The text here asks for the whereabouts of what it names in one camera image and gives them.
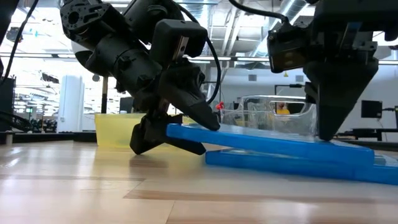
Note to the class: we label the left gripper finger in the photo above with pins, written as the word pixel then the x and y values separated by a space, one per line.
pixel 186 90
pixel 149 133

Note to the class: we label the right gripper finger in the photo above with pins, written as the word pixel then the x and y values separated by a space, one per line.
pixel 339 93
pixel 311 93

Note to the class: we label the yellow translucent plastic bin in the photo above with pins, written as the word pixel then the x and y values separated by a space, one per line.
pixel 115 130

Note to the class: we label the white pillar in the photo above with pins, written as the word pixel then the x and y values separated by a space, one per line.
pixel 71 102

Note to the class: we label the person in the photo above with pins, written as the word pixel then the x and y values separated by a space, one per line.
pixel 283 110

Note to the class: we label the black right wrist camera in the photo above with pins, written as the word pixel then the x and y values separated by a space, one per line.
pixel 287 49

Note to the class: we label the black cabinet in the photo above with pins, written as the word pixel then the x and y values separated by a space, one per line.
pixel 7 105

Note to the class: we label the red toy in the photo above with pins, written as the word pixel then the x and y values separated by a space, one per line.
pixel 220 105

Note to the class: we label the black background table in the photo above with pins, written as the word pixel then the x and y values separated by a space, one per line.
pixel 367 130

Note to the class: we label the green exit sign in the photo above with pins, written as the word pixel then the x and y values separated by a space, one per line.
pixel 29 110

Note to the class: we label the clear plastic bin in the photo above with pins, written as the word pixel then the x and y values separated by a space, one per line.
pixel 248 118

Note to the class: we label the black background rig frame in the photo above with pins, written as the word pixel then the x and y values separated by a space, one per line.
pixel 295 86

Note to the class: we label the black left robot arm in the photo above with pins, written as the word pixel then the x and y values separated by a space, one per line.
pixel 102 46

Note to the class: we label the blue plastic case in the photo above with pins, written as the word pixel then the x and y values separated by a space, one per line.
pixel 280 146
pixel 280 165

